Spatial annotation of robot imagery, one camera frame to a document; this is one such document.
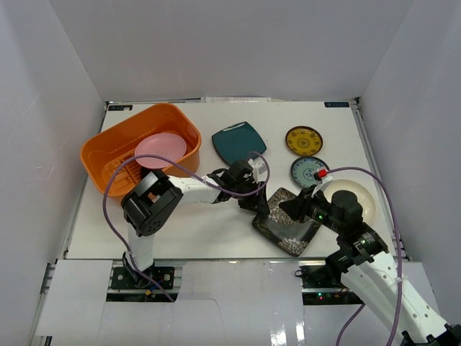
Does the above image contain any yellow patterned round plate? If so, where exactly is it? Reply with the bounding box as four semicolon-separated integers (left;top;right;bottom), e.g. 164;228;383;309
285;126;323;156

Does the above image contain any cream round plate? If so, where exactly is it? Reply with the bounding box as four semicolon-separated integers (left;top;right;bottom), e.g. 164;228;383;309
323;179;376;225

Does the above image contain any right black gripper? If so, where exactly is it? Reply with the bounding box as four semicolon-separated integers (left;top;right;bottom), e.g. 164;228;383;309
278;185;344;234

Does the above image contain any pink round plate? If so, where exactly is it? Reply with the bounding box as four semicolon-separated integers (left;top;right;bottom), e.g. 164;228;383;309
134;133;187;169

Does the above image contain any blue white round plate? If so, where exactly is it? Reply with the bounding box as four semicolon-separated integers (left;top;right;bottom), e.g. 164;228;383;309
290;156;329;188

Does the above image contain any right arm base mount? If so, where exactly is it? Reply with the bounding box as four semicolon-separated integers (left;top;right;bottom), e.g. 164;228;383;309
295;265;343;288

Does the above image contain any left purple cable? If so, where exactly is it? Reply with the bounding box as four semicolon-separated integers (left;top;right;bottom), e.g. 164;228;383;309
102;151;270;303

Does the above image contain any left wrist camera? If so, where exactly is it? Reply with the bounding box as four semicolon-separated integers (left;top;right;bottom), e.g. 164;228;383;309
248;159;267;180

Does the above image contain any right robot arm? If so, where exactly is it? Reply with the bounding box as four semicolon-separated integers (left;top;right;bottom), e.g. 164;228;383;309
279;189;460;345

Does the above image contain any black floral square plate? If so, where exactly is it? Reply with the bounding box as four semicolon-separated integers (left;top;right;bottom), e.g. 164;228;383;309
252;187;320;257

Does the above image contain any white paper sheet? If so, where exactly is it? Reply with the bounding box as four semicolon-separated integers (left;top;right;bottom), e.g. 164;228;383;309
201;97;272;103

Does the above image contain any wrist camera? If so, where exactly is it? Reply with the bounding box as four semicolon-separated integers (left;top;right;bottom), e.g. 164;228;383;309
248;159;267;180
311;167;334;197

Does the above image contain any right blue table label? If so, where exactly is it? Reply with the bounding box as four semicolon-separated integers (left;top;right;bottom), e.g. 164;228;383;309
324;102;350;108

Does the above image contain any left blue table label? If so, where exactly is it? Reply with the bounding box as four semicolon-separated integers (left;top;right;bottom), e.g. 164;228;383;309
107;105;133;112

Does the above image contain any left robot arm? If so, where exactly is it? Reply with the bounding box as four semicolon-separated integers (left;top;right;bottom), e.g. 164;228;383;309
121;160;269;288

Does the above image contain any orange plastic bin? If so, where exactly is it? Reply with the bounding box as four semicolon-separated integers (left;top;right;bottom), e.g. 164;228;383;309
80;103;202;193

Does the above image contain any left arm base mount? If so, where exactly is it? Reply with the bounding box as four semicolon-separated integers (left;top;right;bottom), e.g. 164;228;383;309
109;267;175;290

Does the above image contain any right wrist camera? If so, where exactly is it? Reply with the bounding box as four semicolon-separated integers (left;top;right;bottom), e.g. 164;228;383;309
311;167;334;197

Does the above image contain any blue table label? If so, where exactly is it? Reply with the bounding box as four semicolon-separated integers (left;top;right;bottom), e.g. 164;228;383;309
107;105;133;112
324;102;350;108

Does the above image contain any teal square plate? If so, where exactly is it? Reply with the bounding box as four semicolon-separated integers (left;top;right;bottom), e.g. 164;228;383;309
211;122;267;165

